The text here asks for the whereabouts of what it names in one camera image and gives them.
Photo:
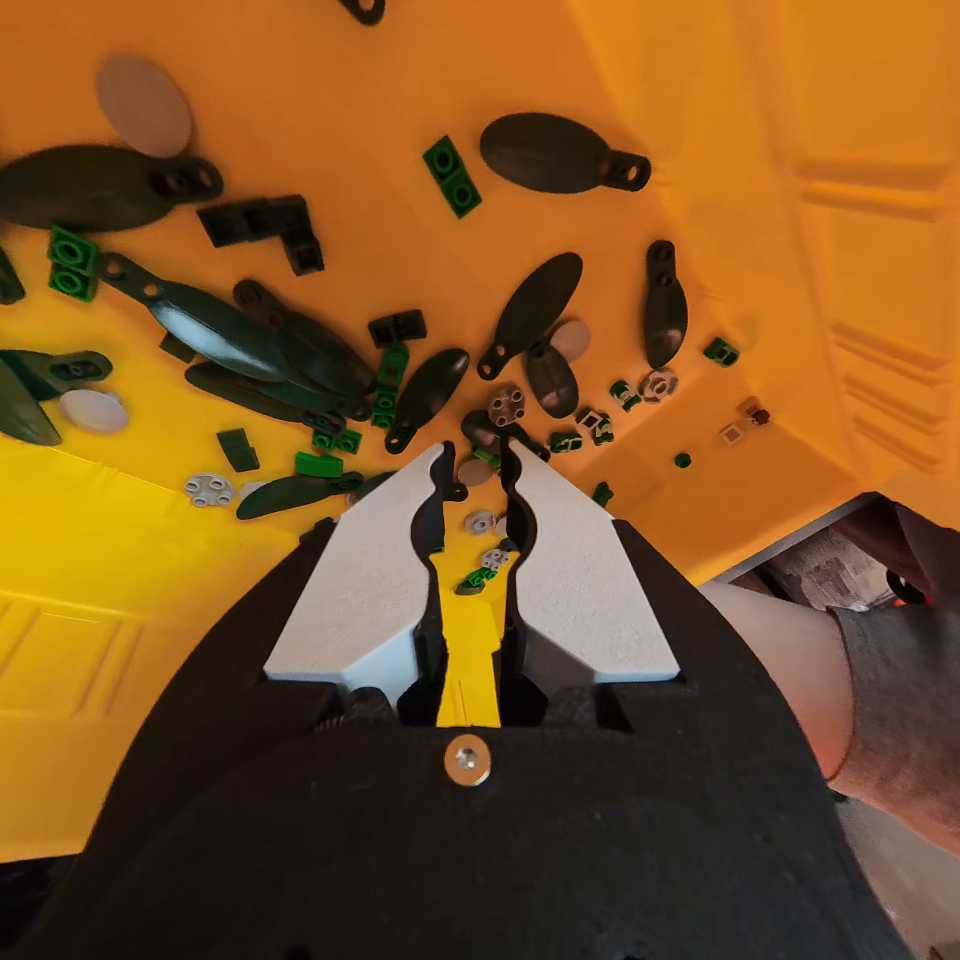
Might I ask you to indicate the scattered grey round stud plates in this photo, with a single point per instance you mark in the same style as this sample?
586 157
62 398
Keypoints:
208 490

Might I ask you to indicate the dark green slope piece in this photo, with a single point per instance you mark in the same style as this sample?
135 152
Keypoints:
238 450

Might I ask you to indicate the bright green curved slope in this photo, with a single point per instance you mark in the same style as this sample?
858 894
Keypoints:
319 465

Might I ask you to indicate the black two-stud plate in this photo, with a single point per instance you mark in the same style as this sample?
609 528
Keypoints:
397 328

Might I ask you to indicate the pile of dark green leaves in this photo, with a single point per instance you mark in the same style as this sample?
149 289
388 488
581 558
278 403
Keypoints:
547 154

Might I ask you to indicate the grey shorts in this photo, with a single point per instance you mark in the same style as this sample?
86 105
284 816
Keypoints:
907 690

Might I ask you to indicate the small green clip piece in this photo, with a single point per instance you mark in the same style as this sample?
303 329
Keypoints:
486 455

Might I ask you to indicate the small tan square piece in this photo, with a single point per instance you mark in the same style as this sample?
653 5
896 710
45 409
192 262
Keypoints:
748 407
731 433

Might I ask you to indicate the small grey square piece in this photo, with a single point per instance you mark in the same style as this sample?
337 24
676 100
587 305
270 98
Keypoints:
587 418

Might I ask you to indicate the yellow plastic bin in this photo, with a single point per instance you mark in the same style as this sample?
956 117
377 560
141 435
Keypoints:
712 112

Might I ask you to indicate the scattered light grey round tiles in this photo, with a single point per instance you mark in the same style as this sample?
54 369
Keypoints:
142 105

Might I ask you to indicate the small black slope piece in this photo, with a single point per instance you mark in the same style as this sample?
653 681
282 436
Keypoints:
176 346

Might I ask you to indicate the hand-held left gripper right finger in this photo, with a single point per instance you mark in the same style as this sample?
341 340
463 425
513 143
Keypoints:
585 600

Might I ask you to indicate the black angled bracket piece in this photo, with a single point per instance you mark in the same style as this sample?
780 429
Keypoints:
255 221

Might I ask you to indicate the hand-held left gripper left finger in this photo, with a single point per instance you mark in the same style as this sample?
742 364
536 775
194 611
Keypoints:
360 600

